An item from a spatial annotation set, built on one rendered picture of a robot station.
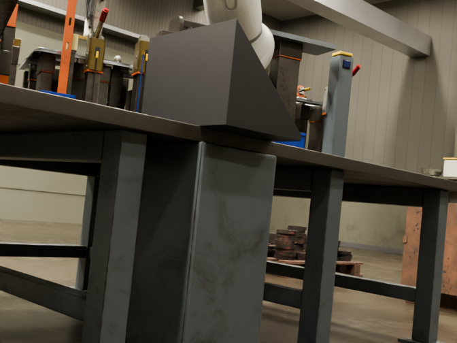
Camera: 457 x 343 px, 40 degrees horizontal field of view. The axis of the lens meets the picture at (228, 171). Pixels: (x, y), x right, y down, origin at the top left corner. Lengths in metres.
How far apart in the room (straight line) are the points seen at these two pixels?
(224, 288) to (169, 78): 0.61
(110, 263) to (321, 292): 0.86
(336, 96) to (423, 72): 8.82
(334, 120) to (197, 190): 1.02
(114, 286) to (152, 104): 0.56
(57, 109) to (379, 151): 10.25
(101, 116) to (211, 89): 0.33
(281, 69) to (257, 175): 0.72
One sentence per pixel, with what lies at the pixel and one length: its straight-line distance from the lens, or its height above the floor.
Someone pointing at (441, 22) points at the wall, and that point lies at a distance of 11.44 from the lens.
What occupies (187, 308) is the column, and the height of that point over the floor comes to 0.22.
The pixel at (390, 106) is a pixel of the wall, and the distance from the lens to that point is 11.52.
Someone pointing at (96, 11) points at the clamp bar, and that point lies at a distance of 2.43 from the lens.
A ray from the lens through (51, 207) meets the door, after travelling 9.99.
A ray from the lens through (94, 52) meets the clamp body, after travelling 2.35.
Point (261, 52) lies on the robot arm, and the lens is 1.92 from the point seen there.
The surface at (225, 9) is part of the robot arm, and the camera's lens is 1.79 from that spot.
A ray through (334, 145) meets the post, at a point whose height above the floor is 0.78.
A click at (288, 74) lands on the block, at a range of 2.45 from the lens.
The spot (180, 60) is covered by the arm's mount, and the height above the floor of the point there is 0.89.
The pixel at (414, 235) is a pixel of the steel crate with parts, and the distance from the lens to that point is 4.14.
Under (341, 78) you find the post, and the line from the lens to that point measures 2.58.
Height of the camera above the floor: 0.50
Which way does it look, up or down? 3 degrees up
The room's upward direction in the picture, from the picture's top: 6 degrees clockwise
